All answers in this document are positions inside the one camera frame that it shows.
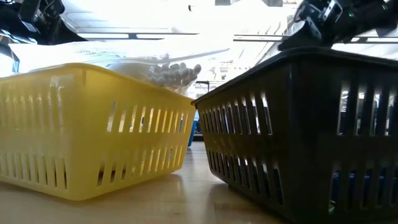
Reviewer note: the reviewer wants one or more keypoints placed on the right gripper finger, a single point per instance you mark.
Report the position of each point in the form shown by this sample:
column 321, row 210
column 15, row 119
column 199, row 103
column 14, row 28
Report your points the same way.
column 306, row 37

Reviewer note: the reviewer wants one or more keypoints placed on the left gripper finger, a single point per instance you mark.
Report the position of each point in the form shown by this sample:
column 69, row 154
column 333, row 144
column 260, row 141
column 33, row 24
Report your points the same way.
column 60, row 35

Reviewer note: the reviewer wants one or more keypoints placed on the black plastic basket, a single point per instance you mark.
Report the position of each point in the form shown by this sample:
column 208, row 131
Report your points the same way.
column 311, row 124

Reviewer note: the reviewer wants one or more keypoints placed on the cotton swabs clear bag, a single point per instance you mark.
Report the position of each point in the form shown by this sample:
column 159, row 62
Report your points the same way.
column 174, row 74

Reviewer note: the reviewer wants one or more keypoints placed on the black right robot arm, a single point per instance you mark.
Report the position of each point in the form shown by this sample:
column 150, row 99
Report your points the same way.
column 373, row 15

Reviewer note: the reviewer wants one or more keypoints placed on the yellow plastic basket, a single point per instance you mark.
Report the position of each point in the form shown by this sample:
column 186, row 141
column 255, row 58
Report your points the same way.
column 93, row 140

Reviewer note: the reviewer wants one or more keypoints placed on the blue plastic basket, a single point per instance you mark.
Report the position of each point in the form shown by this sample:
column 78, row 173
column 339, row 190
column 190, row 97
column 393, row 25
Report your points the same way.
column 191, row 133

